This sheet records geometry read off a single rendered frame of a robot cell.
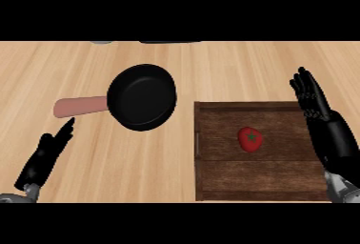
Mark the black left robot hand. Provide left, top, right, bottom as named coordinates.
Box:
left=13, top=116, right=77, bottom=193

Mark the red tomato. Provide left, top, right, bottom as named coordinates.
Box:
left=236, top=126, right=264, bottom=153

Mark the dark wooden tray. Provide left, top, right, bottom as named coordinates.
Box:
left=193, top=100, right=332, bottom=202

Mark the black pan with pink handle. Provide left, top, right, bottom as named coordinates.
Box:
left=51, top=63, right=178, bottom=132

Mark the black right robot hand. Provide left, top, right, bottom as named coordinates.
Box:
left=288, top=66, right=360, bottom=189

